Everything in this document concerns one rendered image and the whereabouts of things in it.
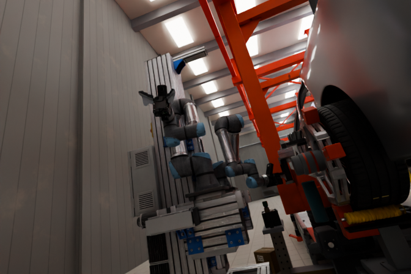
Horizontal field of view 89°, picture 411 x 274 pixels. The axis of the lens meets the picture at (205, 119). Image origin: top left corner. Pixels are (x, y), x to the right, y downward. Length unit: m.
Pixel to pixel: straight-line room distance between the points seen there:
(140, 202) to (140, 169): 0.22
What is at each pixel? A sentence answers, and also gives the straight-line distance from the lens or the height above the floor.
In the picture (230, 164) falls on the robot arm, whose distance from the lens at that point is 1.45.
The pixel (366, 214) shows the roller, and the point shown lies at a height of 0.52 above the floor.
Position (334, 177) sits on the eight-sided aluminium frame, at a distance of 1.31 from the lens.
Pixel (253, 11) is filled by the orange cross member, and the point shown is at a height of 2.67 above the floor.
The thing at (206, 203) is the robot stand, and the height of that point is 0.75.
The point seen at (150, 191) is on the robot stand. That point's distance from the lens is 1.57.
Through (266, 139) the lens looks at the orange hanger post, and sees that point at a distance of 2.04.
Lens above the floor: 0.75
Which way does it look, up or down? 21 degrees up
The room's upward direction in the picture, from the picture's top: 13 degrees counter-clockwise
